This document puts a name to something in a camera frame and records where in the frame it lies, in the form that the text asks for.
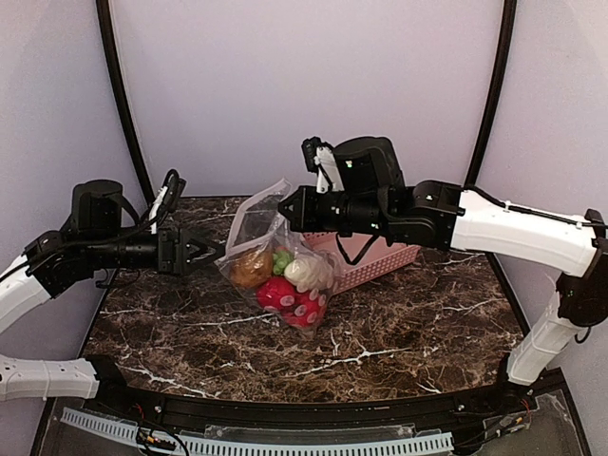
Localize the green toy grapes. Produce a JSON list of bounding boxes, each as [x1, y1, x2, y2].
[[273, 247, 295, 276]]

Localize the left black frame post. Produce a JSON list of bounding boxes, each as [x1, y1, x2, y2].
[[95, 0, 154, 202]]

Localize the black front table rail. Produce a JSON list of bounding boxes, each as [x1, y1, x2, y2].
[[85, 355, 537, 433]]

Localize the black frame post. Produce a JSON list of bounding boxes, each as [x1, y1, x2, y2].
[[95, 0, 154, 202], [465, 0, 518, 185]]

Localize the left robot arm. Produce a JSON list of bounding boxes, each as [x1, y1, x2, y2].
[[1, 170, 224, 401]]

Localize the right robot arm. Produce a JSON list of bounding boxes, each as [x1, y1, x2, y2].
[[278, 136, 607, 387]]

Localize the clear zip top bag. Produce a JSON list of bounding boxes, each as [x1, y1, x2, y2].
[[216, 179, 341, 339]]

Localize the red toy fruit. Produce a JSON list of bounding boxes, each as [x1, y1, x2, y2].
[[256, 276, 295, 313], [283, 290, 328, 329]]

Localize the pink perforated plastic basket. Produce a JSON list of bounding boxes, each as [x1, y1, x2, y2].
[[303, 233, 420, 295]]

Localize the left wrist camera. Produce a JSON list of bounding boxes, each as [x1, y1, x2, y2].
[[147, 169, 186, 235]]

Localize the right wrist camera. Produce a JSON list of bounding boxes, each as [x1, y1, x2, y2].
[[301, 137, 344, 194]]

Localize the white toy radish with leaves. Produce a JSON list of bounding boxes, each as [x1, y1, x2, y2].
[[283, 255, 334, 293]]

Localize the right black frame post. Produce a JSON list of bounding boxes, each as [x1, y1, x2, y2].
[[465, 0, 518, 185]]

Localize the brown toy potato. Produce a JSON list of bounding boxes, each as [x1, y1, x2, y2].
[[229, 249, 274, 289]]

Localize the white slotted cable duct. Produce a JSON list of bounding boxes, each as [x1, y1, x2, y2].
[[61, 407, 455, 456]]

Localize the red toy fruit front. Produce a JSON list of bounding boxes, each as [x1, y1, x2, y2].
[[256, 276, 295, 313]]

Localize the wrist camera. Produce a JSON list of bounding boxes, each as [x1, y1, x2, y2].
[[301, 137, 344, 194], [147, 169, 186, 235]]

